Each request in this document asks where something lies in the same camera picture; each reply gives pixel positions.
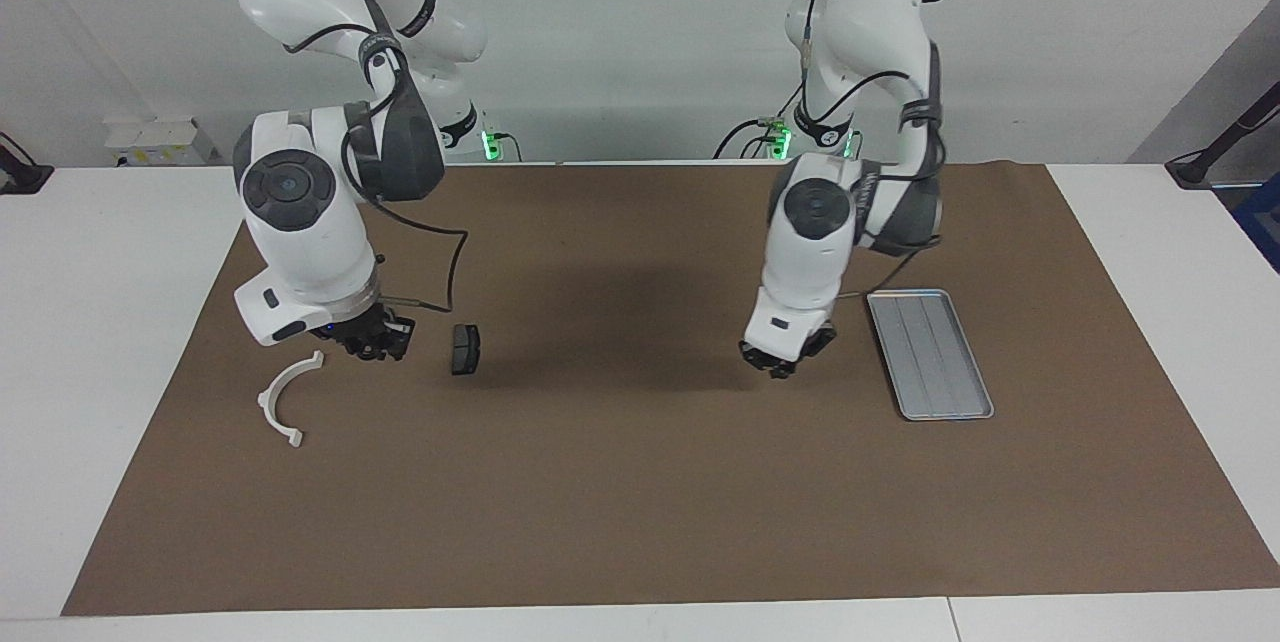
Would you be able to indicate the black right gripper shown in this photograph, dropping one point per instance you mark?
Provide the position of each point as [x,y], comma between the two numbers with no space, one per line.
[370,327]

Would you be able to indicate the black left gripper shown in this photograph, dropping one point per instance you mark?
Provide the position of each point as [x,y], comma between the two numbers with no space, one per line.
[812,350]

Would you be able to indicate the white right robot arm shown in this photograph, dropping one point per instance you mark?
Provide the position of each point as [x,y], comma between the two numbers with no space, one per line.
[300,242]

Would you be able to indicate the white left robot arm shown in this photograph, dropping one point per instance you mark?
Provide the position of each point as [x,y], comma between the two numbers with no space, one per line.
[810,262]

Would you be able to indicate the silver metal tray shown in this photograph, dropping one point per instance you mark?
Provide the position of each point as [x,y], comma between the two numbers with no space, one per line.
[930,354]

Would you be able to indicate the short dark brake pad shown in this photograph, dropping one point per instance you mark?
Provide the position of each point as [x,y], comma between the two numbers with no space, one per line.
[465,349]

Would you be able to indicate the brown table mat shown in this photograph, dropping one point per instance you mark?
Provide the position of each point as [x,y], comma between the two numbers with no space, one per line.
[640,482]

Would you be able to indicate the white power box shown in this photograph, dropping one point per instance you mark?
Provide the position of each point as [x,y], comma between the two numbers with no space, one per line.
[160,142]

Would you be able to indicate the black clamp stand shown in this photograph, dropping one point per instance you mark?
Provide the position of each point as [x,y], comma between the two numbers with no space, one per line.
[20,174]

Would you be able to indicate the black pole stand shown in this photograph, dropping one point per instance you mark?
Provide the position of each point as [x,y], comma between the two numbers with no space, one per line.
[1215,157]

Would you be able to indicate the blue bin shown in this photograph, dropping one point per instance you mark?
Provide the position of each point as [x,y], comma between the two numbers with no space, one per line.
[1262,222]

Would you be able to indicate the white curved plastic bracket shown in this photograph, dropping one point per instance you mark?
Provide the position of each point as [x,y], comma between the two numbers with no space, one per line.
[267,404]

